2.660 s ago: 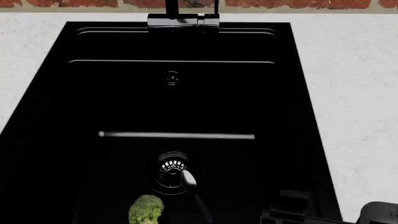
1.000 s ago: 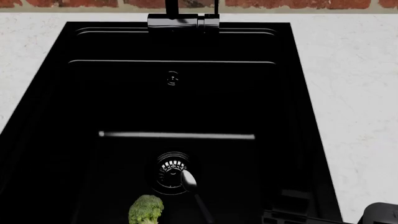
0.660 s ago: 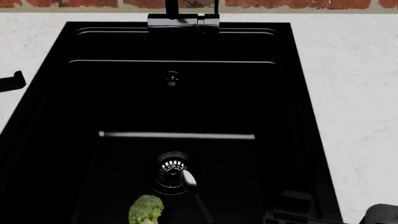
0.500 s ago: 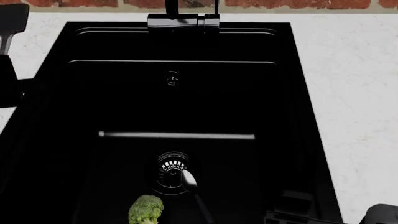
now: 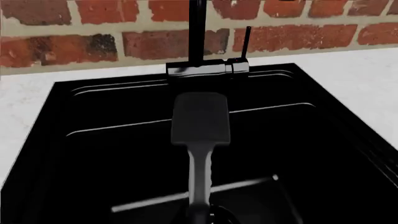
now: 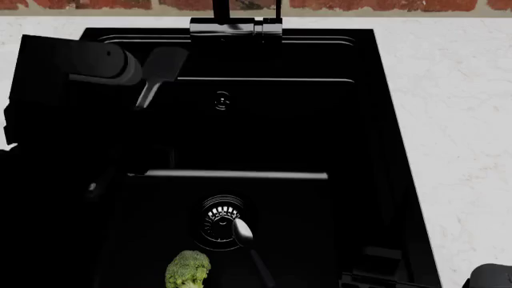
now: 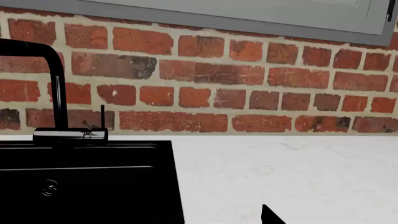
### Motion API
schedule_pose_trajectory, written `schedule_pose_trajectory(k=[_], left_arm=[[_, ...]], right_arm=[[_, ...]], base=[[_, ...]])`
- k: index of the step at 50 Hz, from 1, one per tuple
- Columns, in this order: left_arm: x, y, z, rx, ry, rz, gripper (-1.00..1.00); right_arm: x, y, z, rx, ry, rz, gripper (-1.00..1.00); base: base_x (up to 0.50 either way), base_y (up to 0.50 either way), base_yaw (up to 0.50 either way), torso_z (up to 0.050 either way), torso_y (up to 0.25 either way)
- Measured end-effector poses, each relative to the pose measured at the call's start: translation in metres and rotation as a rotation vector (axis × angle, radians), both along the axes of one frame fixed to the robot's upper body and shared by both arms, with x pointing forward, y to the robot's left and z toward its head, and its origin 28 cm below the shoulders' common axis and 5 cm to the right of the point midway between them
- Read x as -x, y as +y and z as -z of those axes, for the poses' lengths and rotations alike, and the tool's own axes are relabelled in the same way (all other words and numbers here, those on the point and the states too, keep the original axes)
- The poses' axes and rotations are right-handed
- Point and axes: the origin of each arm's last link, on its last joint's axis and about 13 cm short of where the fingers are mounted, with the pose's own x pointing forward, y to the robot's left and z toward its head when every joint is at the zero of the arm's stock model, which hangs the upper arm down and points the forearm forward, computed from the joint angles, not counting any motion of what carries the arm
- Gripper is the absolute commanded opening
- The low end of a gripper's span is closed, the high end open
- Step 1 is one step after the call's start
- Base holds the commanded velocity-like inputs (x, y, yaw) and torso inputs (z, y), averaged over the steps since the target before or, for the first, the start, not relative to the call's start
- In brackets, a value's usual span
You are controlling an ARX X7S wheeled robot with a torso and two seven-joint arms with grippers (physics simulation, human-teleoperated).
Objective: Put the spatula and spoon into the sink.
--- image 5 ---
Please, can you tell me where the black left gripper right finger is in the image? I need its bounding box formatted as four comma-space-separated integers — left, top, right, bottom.
210, 203, 239, 224

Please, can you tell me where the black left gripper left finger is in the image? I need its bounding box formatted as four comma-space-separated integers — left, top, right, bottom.
185, 205, 208, 224

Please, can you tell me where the dark grey spatula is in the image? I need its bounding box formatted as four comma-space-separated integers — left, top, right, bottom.
170, 91, 231, 224

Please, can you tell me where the black kitchen sink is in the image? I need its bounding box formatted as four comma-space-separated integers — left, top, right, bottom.
0, 62, 398, 224

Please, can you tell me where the black chrome faucet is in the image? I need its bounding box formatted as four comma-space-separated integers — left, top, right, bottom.
165, 0, 233, 83

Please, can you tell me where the black faucet lever handle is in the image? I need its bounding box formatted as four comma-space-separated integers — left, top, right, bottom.
225, 26, 251, 79

